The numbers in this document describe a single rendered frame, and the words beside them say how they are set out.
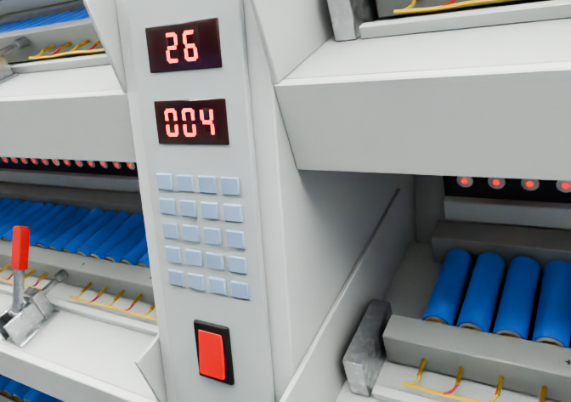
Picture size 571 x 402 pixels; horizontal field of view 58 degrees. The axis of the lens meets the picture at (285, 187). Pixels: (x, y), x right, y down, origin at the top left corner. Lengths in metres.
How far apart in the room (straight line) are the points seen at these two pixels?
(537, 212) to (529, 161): 0.16
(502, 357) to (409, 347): 0.05
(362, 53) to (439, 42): 0.03
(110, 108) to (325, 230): 0.14
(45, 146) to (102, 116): 0.07
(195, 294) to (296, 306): 0.06
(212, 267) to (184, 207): 0.03
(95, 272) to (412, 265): 0.26
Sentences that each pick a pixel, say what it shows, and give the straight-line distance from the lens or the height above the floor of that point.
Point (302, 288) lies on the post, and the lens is 0.27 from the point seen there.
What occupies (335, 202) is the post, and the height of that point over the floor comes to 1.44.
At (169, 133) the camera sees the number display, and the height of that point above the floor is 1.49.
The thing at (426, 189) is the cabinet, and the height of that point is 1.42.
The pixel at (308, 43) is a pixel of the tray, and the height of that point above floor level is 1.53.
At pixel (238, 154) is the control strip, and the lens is 0.25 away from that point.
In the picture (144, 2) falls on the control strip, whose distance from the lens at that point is 0.28.
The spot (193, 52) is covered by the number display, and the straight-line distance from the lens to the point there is 0.26.
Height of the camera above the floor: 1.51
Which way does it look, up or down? 12 degrees down
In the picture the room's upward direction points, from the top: 4 degrees counter-clockwise
